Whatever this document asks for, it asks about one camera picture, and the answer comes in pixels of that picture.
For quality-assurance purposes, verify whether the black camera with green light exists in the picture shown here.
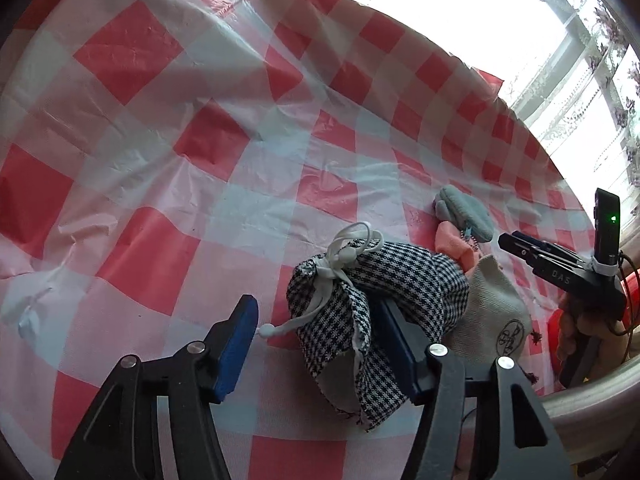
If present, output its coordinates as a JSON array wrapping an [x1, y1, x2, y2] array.
[[592, 188, 620, 278]]

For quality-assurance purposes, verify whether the grey blue small sock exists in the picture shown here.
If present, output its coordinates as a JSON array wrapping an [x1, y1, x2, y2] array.
[[434, 184, 495, 243]]

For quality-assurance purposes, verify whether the red plastic thermos jug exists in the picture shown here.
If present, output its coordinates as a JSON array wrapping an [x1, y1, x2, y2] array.
[[548, 272, 639, 379]]

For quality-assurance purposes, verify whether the silver steel thermos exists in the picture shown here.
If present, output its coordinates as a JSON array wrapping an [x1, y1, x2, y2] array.
[[542, 356, 640, 463]]

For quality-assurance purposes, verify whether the beige drawstring pouch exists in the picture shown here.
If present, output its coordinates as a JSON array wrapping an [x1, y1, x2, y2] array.
[[444, 255, 533, 363]]

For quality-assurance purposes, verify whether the red white checkered tablecloth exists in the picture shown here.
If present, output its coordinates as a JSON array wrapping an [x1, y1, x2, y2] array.
[[1, 0, 593, 479]]

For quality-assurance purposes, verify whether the pink orange small sock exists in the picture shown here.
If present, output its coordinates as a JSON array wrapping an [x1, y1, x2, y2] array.
[[434, 221, 483, 276]]

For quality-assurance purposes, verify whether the person's right hand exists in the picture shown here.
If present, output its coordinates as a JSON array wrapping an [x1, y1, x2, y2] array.
[[556, 294, 639, 388]]

